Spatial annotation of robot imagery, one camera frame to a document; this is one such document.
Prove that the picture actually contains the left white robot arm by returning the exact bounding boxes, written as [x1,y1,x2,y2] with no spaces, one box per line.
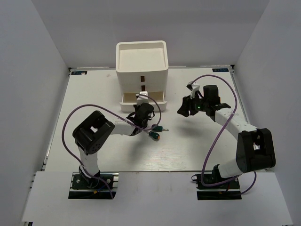
[72,103,154,188]

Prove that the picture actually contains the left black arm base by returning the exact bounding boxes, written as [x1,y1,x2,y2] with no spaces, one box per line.
[68,172,119,200]

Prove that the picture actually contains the white three-drawer storage box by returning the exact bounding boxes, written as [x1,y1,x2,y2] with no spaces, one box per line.
[115,40,169,109]

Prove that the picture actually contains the purple cable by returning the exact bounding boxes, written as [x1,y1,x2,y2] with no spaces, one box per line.
[187,74,257,195]
[61,95,163,198]

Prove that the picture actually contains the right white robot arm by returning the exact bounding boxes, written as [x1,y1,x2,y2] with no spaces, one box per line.
[177,83,276,188]

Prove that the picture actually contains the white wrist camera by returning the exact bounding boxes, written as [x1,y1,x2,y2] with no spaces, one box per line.
[136,91,149,105]
[186,81,200,99]

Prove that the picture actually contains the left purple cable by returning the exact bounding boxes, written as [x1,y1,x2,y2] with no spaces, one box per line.
[61,95,163,198]

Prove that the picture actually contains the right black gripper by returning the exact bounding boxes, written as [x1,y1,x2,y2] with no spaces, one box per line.
[177,91,209,117]

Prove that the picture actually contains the green stubby phillips screwdriver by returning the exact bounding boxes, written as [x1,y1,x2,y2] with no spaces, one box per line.
[148,131,160,141]

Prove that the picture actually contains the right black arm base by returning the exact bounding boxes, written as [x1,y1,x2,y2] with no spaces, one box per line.
[191,174,242,201]

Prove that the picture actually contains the right blue corner label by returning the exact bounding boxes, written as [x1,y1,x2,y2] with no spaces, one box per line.
[212,68,229,73]

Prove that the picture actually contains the blue corner label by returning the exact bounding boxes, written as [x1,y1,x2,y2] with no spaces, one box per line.
[71,71,87,75]
[212,68,229,73]

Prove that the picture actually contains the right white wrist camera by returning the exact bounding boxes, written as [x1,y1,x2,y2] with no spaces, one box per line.
[186,81,200,99]

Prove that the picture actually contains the left blue corner label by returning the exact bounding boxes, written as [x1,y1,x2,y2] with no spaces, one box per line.
[71,71,87,75]

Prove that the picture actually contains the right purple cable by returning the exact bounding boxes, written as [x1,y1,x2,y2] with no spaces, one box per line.
[187,74,257,195]

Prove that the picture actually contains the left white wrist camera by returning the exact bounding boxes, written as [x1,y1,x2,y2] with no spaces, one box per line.
[136,91,149,105]

